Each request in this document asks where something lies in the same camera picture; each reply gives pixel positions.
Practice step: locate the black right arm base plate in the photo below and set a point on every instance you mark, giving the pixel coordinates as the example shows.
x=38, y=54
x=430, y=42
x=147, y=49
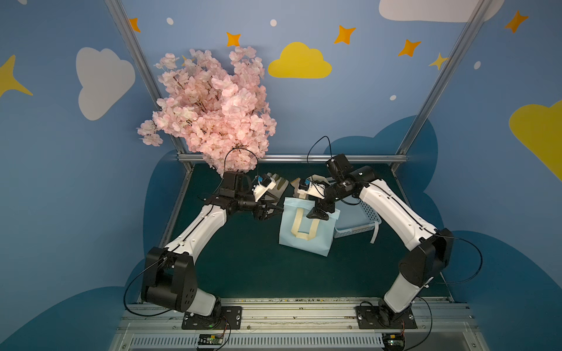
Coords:
x=373, y=317

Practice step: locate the left green circuit board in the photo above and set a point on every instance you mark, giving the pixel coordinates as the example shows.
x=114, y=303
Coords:
x=210, y=340

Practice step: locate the aluminium frame post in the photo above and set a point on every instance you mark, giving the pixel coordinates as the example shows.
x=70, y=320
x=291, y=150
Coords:
x=461, y=47
x=119, y=15

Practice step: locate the green circuit board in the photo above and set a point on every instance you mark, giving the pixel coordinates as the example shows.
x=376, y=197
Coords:
x=393, y=342
x=210, y=340

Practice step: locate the pink cherry blossom tree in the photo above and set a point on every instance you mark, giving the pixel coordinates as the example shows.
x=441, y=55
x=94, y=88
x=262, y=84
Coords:
x=222, y=116

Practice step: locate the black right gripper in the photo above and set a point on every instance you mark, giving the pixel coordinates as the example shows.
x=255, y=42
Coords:
x=324, y=205

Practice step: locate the aluminium frame post right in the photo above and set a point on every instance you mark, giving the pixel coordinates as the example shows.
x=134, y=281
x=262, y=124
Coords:
x=461, y=47

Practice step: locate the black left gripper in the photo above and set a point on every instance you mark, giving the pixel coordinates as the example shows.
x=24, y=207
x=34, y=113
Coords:
x=265, y=206

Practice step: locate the light blue insulated delivery bag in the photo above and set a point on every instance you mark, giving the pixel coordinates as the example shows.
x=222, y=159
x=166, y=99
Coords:
x=302, y=233

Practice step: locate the right green circuit board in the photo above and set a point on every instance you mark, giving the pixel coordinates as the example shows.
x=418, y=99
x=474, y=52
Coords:
x=393, y=342

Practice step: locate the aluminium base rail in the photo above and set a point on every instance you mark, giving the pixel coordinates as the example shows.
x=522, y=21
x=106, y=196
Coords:
x=303, y=324

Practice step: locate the aluminium rear crossbar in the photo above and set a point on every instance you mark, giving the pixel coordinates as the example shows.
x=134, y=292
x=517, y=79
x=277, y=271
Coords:
x=313, y=158

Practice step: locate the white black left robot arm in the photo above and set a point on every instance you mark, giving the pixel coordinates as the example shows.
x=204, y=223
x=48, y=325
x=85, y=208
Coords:
x=169, y=277

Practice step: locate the light blue perforated basket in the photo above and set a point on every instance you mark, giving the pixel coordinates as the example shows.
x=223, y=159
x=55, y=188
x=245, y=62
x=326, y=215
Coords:
x=356, y=217

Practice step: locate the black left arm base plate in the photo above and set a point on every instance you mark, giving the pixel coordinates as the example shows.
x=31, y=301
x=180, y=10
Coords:
x=228, y=317

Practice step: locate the aluminium frame post left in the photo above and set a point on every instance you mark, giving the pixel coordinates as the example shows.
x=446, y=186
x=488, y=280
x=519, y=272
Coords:
x=119, y=15

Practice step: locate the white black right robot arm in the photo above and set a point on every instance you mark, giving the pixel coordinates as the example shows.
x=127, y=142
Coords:
x=429, y=249

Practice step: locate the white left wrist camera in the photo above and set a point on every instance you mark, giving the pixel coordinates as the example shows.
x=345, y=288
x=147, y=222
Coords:
x=264, y=188

